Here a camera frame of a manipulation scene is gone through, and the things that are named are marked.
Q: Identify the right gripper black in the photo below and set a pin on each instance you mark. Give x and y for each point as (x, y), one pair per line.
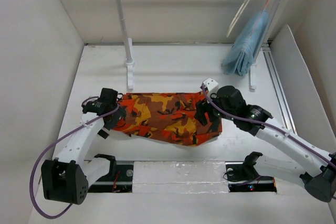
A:
(201, 108)

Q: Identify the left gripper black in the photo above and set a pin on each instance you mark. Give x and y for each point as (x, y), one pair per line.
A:
(117, 115)

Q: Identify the orange camouflage trousers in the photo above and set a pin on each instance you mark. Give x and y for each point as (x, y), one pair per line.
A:
(167, 117)

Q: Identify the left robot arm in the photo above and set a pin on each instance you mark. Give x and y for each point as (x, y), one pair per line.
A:
(68, 177)

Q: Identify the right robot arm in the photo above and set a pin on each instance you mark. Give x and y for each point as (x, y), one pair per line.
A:
(310, 167)

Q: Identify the light blue hanging garment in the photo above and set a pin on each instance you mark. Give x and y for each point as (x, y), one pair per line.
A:
(241, 56)

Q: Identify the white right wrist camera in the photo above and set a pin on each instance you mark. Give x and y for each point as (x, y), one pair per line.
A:
(210, 85)

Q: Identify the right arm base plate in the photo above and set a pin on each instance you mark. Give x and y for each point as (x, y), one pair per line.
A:
(240, 182)

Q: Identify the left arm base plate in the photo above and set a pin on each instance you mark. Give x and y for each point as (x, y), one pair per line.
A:
(120, 181)

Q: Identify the red wire hanger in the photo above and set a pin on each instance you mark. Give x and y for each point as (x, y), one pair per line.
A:
(265, 3)

